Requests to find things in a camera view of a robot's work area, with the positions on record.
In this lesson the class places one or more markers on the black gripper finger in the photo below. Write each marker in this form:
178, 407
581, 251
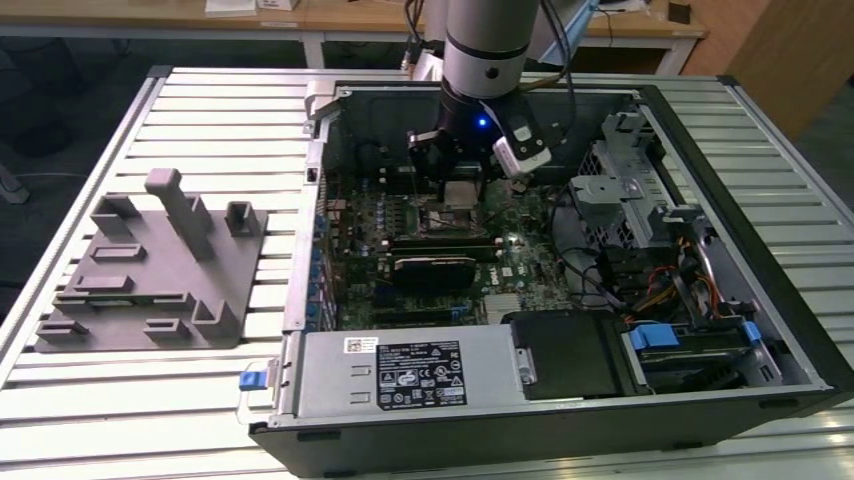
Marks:
437, 170
490, 172

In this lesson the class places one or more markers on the silver CPU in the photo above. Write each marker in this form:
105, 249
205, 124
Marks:
464, 195

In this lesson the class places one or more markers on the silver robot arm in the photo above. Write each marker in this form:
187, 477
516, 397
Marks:
488, 50

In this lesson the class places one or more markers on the CPU socket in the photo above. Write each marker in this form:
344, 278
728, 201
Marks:
441, 222

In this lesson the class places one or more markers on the round coin battery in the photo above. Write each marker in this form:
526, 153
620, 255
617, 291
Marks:
518, 187

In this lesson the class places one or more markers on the black RAM slot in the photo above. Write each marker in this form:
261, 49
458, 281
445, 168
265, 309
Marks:
397, 181
397, 187
441, 251
397, 176
441, 256
441, 246
397, 170
441, 241

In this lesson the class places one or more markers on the green motherboard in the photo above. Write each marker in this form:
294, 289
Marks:
361, 220

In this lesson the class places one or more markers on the metal drive cage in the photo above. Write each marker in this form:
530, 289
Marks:
601, 195

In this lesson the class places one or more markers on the black graphics card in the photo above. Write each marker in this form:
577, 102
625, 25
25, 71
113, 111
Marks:
434, 275

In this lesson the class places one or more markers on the silver chipset heatsink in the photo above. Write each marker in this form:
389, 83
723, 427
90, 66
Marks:
504, 305

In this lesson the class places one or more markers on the black expansion slot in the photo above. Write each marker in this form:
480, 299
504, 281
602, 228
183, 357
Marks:
410, 316

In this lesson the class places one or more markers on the white labelled box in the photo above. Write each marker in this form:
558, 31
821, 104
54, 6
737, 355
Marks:
277, 4

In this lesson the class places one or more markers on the black plastic shroud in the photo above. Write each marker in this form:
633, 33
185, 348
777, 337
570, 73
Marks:
568, 355

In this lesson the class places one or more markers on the small black box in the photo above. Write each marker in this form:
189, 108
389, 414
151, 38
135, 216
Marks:
680, 12

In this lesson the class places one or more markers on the hard disk in blue carrier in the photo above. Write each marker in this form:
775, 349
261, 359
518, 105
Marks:
654, 337

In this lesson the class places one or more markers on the white paper box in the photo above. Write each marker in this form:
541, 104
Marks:
230, 5

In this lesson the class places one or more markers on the grey power supply unit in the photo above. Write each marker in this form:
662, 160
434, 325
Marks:
328, 375

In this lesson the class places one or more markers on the wooden cabinet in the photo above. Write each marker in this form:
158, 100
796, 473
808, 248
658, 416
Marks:
788, 60

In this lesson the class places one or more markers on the blue latch clip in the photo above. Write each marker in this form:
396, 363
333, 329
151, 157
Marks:
253, 381

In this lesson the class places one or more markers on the green RAM stick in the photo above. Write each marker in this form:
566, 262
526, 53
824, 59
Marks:
134, 301

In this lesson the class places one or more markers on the grey parts rack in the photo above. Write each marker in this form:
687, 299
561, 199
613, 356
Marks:
134, 330

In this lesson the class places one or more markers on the black open PC case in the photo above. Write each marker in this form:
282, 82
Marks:
468, 450

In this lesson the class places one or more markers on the wooden desk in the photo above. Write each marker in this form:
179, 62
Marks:
81, 22

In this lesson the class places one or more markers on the pale grey stand foot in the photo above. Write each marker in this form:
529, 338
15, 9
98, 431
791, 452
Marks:
13, 192

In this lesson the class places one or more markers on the small wrist camera box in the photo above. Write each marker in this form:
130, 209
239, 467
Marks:
424, 140

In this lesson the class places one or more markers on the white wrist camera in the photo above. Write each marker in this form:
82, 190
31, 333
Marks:
524, 145

